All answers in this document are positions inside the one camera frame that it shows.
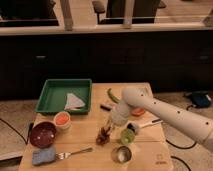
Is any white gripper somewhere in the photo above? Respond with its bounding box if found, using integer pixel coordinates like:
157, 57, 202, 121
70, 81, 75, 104
104, 101, 130, 134

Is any dark red grape bunch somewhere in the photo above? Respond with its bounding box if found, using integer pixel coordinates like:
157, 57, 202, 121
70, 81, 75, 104
96, 128, 110, 145

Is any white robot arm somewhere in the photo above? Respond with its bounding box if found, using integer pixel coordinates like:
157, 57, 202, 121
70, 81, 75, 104
109, 86, 213, 152

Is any small black marker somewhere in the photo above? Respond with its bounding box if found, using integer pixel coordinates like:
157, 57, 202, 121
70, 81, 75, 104
100, 104, 112, 111

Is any silver metal cup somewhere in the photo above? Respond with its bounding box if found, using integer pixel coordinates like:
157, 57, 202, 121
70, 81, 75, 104
111, 146, 132, 163

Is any orange plate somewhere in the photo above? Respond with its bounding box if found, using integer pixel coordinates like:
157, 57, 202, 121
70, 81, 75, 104
131, 108, 146, 117

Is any green chili pepper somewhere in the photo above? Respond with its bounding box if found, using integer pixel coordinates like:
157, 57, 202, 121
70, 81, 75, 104
107, 88, 119, 103

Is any white folded cloth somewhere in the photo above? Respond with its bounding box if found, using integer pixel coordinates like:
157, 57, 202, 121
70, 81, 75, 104
64, 93, 85, 110

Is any green plastic tray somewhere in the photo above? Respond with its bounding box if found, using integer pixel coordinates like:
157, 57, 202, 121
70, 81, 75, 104
35, 79, 92, 115

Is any orange filled white cup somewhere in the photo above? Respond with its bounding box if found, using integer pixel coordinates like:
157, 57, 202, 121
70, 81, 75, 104
53, 111, 71, 130

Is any silver fork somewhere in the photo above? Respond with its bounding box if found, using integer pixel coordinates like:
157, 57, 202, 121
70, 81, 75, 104
56, 147, 93, 160

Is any maroon bowl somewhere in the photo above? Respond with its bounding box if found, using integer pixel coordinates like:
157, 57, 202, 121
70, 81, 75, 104
30, 122, 56, 148

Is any blue sponge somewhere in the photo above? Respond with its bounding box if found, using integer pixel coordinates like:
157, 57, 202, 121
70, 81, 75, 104
32, 146, 56, 166

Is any blue bag on floor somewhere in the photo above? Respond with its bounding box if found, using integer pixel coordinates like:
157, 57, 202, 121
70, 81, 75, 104
184, 92, 212, 108

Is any black floor cable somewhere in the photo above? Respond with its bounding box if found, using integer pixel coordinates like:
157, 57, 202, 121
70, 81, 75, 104
0, 118, 34, 146

